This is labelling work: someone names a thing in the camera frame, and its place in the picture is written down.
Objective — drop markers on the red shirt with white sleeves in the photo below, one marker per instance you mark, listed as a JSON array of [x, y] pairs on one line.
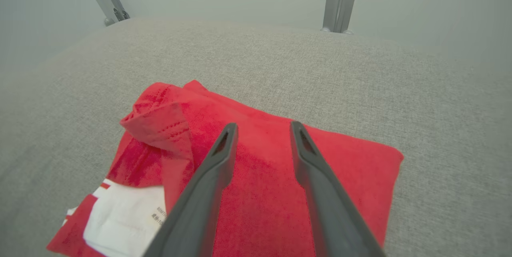
[[260, 209]]

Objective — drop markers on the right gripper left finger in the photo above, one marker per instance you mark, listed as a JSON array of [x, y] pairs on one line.
[[196, 209]]

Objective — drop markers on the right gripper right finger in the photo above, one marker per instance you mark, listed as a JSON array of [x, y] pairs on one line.
[[332, 217]]

